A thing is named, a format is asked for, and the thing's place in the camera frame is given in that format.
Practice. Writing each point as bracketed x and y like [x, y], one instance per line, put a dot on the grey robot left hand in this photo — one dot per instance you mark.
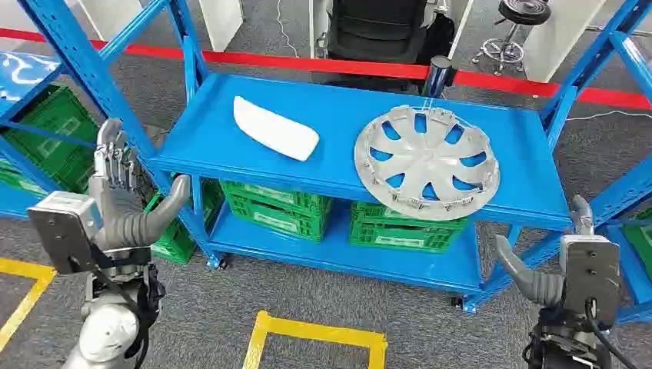
[127, 224]

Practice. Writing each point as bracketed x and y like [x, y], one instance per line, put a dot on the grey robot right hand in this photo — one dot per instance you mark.
[535, 285]

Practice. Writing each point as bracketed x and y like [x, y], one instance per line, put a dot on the silver wheel hubcap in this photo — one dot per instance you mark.
[428, 163]

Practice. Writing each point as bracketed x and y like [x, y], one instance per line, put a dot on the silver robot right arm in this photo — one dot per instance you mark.
[560, 346]

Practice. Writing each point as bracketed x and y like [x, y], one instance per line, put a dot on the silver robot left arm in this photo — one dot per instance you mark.
[107, 331]

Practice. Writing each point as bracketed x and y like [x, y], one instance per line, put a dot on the grey cloth bundle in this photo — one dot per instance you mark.
[150, 136]

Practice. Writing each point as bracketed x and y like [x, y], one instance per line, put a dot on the blue metal shelf rack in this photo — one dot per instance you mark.
[626, 290]
[336, 117]
[25, 76]

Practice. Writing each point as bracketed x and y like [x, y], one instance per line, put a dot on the white plastic trim part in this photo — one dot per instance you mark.
[275, 130]

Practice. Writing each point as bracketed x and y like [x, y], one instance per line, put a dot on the white partition panel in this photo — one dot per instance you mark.
[560, 35]
[112, 18]
[221, 20]

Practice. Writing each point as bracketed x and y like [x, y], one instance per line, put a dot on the yellow floor tape outline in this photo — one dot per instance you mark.
[316, 331]

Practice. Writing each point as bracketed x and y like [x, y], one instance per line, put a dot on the red barrier belt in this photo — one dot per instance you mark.
[305, 63]

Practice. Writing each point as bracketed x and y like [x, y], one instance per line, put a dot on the black round stool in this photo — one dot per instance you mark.
[509, 46]

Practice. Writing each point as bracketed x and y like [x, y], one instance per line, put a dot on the white desk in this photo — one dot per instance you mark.
[318, 25]

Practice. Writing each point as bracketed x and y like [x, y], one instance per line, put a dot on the black office chair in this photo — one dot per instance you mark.
[377, 25]

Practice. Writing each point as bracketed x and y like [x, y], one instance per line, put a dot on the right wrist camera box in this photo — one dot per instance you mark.
[591, 280]

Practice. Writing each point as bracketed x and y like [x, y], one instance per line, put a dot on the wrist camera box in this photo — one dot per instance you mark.
[63, 229]
[591, 280]

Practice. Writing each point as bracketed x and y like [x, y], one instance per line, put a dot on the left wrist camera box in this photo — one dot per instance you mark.
[63, 229]

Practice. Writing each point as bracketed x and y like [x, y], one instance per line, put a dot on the black barrier post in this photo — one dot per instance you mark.
[437, 76]

